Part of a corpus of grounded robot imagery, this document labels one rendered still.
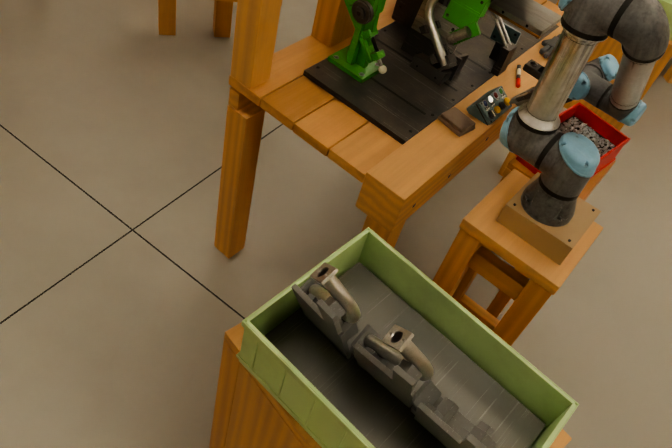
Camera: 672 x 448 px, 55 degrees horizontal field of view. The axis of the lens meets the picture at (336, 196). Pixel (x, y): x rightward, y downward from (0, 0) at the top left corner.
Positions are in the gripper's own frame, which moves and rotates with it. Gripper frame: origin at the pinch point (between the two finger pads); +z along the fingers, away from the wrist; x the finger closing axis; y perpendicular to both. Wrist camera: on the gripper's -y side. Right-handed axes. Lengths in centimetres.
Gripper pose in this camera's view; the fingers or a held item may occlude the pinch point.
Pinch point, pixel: (511, 99)
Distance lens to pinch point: 220.9
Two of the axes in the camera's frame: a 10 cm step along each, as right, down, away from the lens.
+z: -5.9, 2.1, 7.8
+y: 5.0, 8.5, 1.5
